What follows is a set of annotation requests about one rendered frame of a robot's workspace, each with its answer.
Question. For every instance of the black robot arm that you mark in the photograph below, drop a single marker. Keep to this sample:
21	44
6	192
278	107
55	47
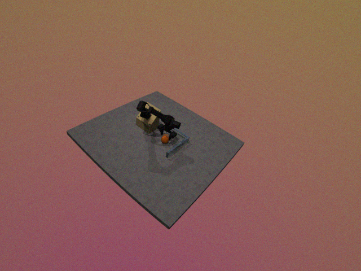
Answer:
146	113

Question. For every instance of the clear low glass walls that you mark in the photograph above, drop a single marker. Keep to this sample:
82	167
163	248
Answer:
181	137

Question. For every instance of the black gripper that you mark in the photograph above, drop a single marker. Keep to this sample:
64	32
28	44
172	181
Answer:
163	128

